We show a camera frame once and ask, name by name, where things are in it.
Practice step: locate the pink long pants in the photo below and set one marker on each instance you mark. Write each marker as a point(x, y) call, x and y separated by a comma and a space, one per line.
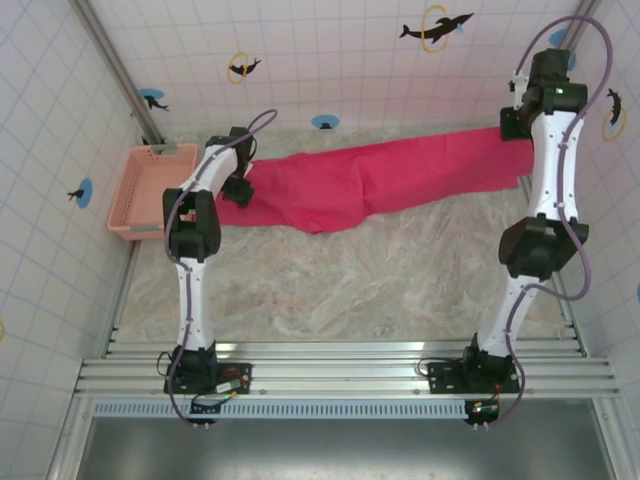
point(350, 180)

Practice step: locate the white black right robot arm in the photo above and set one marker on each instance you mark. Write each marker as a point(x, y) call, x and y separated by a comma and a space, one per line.
point(550, 165)

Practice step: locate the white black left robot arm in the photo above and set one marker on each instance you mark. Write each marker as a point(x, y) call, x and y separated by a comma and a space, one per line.
point(192, 300)

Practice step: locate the pink plastic basket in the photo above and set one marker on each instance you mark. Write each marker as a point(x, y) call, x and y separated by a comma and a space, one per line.
point(150, 185)

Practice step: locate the blue circle dolphin sticker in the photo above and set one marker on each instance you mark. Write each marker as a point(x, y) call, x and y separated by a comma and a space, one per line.
point(82, 193)
point(154, 100)

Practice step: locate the small circuit board green light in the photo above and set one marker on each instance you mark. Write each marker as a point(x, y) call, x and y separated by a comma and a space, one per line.
point(482, 409)

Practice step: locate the aluminium corner post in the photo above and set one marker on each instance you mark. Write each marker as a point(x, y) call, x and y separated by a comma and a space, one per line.
point(117, 65)
point(580, 25)

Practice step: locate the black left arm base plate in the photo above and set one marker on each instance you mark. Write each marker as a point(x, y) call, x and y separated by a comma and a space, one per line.
point(240, 372)

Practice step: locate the aluminium frame beam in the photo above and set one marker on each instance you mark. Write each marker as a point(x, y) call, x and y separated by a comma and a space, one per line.
point(325, 370)

